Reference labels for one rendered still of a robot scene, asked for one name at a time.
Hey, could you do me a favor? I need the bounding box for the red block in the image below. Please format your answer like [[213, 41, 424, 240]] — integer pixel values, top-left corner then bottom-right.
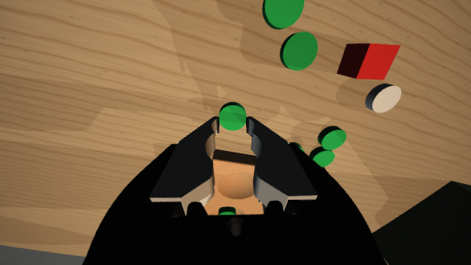
[[337, 43, 401, 80]]

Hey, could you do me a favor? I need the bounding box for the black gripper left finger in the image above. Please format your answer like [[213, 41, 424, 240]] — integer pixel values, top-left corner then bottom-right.
[[82, 116, 219, 265]]

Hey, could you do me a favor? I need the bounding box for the beige disc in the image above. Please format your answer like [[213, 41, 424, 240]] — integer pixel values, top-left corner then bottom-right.
[[365, 84, 402, 113]]

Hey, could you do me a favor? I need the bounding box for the orange wooden tray with round pockets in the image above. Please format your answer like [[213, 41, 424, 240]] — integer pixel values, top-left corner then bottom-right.
[[205, 149, 264, 215]]

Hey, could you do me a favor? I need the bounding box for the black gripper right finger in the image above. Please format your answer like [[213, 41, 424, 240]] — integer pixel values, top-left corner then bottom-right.
[[246, 116, 387, 265]]

